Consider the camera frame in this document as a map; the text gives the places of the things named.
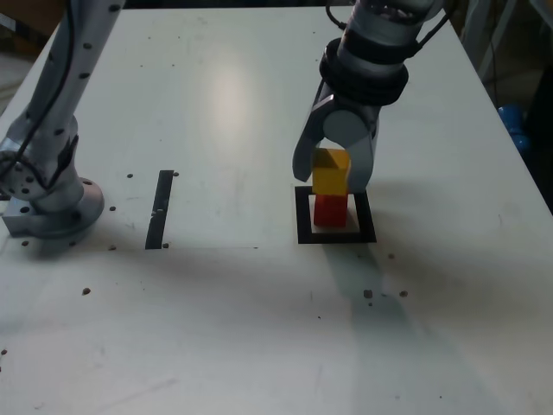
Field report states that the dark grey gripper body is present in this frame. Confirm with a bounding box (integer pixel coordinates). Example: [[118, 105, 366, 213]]
[[311, 77, 381, 126]]

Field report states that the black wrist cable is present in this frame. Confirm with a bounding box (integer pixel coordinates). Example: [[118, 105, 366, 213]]
[[409, 7, 453, 58], [325, 3, 349, 30]]

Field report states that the blue plastic object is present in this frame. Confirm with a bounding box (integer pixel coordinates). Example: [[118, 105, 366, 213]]
[[497, 103, 531, 152]]

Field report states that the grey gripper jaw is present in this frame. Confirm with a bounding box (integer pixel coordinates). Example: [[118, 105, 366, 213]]
[[292, 97, 336, 182], [323, 111, 379, 191]]

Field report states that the white metal frame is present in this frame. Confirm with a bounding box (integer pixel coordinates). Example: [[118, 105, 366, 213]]
[[460, 0, 519, 81]]

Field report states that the black tape strip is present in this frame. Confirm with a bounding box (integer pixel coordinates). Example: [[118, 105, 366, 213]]
[[144, 169, 175, 251]]

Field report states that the red cube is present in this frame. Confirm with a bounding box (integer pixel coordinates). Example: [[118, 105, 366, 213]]
[[313, 194, 348, 228]]

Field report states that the black tape square outline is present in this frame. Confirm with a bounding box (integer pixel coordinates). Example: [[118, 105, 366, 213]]
[[295, 184, 378, 246]]

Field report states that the yellow cube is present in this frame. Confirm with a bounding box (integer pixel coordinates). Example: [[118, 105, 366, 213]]
[[311, 148, 352, 196]]

